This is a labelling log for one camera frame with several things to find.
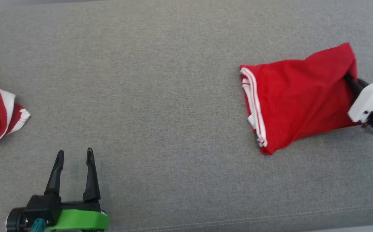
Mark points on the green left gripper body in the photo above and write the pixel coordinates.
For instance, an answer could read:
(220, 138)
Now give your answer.
(77, 219)

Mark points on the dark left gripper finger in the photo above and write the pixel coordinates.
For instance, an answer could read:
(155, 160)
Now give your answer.
(56, 180)
(91, 183)

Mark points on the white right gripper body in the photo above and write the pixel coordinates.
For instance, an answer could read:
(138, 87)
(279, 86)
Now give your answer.
(371, 98)

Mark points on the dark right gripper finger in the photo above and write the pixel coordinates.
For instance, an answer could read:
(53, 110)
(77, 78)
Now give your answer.
(357, 86)

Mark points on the red shirt with letter print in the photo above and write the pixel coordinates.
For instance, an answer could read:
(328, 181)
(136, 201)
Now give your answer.
(302, 96)

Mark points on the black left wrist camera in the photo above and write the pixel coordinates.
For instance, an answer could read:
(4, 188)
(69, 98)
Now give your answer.
(16, 220)

